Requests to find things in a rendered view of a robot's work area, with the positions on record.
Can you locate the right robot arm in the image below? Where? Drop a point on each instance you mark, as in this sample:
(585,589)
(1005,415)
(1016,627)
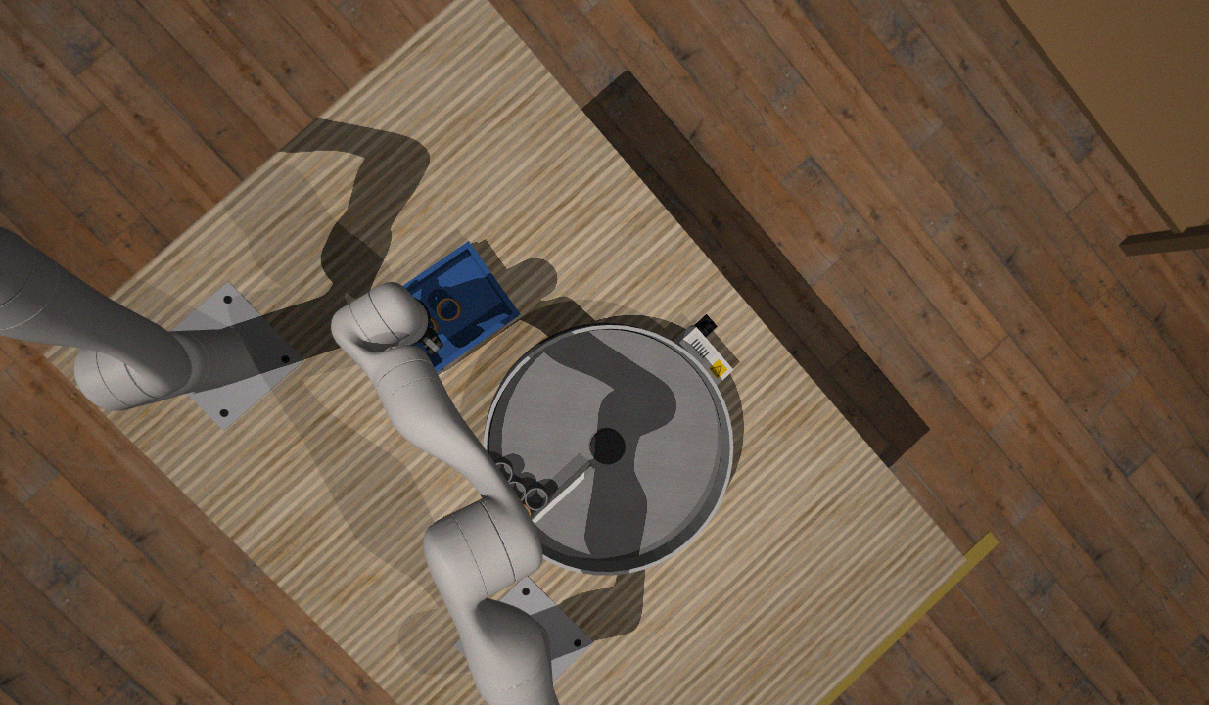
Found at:
(481,548)

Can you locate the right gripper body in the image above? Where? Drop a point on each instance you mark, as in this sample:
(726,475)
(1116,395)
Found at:
(427,334)

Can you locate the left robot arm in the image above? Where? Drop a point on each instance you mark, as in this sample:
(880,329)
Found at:
(126,359)

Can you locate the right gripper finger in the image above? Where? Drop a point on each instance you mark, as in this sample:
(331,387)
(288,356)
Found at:
(433,344)

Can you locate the blue open crate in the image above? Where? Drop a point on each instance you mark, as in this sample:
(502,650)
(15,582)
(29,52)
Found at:
(463,276)

